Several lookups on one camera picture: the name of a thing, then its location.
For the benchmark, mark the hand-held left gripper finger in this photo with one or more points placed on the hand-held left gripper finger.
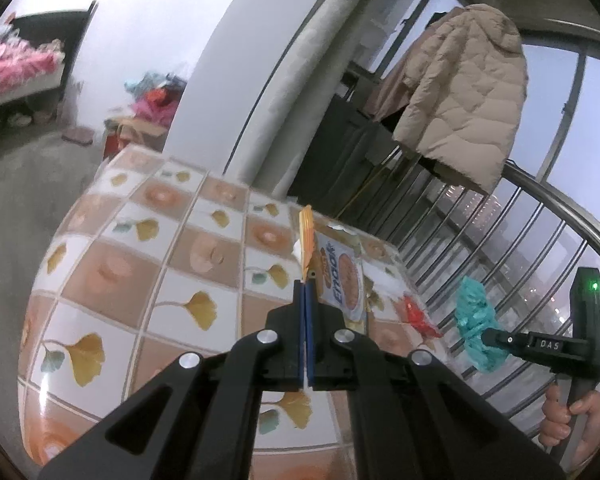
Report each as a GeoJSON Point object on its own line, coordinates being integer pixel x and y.
{"type": "Point", "coordinates": [310, 340]}
{"type": "Point", "coordinates": [301, 340]}

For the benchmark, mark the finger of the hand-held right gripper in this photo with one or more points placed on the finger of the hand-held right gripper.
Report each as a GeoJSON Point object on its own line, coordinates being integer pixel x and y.
{"type": "Point", "coordinates": [505, 341]}

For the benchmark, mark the teal plastic bag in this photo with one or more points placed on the teal plastic bag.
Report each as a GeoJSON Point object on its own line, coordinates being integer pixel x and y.
{"type": "Point", "coordinates": [475, 320]}

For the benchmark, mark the cookie packet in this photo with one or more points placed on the cookie packet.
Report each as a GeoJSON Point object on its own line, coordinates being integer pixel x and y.
{"type": "Point", "coordinates": [347, 275]}

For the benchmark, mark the red wrapper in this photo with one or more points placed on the red wrapper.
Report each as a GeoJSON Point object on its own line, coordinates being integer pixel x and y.
{"type": "Point", "coordinates": [417, 315]}

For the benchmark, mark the person's right hand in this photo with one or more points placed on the person's right hand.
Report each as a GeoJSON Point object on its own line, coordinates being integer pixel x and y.
{"type": "Point", "coordinates": [555, 420]}

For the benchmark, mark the metal railing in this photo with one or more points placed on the metal railing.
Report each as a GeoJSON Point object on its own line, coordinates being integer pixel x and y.
{"type": "Point", "coordinates": [545, 185]}

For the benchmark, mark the yellow stick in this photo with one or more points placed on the yellow stick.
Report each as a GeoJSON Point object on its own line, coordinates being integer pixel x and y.
{"type": "Point", "coordinates": [362, 192]}

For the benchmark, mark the dark cabinet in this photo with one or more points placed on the dark cabinet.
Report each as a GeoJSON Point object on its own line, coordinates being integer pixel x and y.
{"type": "Point", "coordinates": [330, 160]}

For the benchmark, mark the beige puffer jacket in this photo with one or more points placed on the beige puffer jacket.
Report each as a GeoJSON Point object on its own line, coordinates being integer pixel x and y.
{"type": "Point", "coordinates": [460, 90]}

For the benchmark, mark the cardboard box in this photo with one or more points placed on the cardboard box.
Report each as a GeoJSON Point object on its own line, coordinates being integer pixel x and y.
{"type": "Point", "coordinates": [140, 132]}

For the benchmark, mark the pink hanging garment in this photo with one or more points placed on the pink hanging garment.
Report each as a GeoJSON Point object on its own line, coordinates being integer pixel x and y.
{"type": "Point", "coordinates": [390, 80]}

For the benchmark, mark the pile of colourful clothes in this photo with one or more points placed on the pile of colourful clothes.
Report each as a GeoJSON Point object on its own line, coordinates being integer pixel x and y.
{"type": "Point", "coordinates": [155, 97]}

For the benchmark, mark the pink slipper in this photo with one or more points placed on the pink slipper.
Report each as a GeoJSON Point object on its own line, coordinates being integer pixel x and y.
{"type": "Point", "coordinates": [78, 136]}

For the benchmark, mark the white shoe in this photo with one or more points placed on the white shoe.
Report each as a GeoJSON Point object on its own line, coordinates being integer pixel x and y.
{"type": "Point", "coordinates": [20, 120]}

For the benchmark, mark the pink floral blanket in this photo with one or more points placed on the pink floral blanket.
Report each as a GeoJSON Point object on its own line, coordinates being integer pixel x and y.
{"type": "Point", "coordinates": [15, 62]}

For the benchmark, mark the bed with pink floral quilt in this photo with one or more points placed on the bed with pink floral quilt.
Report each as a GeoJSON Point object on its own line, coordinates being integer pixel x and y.
{"type": "Point", "coordinates": [55, 25]}

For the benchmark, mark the metal window frame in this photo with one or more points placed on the metal window frame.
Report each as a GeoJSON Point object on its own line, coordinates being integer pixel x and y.
{"type": "Point", "coordinates": [562, 115]}

